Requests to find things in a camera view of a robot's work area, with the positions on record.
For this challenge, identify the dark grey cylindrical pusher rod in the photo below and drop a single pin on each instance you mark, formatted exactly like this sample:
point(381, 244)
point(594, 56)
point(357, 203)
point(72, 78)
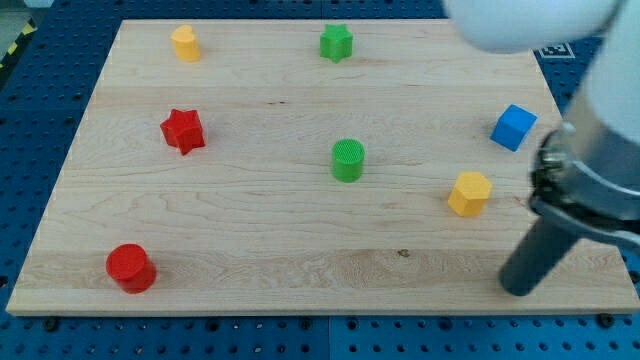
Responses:
point(539, 251)

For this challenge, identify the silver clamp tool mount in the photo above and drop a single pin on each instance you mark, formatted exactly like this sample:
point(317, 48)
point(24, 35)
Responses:
point(586, 178)

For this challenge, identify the yellow hexagon block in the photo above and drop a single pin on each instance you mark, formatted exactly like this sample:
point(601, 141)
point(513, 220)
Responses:
point(470, 194)

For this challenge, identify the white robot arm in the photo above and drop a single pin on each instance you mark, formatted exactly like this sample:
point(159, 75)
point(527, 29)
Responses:
point(611, 82)

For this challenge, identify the blue cube block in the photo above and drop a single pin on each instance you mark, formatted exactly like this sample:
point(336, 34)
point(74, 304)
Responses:
point(512, 127)

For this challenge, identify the white fiducial marker tag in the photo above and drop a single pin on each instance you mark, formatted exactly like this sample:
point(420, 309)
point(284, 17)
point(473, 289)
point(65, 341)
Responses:
point(558, 51)

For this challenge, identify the green cylinder block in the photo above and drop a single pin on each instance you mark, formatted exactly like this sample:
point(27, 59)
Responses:
point(347, 160)

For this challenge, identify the green star block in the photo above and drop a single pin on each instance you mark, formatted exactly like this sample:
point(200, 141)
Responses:
point(336, 42)

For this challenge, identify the light wooden board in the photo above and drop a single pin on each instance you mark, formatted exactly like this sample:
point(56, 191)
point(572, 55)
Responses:
point(254, 223)

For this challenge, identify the red star block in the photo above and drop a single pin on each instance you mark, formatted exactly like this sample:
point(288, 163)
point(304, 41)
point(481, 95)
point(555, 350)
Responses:
point(183, 130)

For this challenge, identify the red cylinder block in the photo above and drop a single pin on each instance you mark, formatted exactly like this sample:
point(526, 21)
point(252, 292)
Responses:
point(129, 266)

